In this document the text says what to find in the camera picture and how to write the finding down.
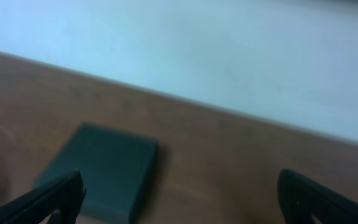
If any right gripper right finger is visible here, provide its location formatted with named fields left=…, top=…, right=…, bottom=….
left=277, top=169, right=358, bottom=224

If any dark green box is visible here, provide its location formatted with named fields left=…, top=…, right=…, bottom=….
left=33, top=124, right=158, bottom=223

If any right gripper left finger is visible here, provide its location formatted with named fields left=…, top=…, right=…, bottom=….
left=0, top=170, right=86, bottom=224

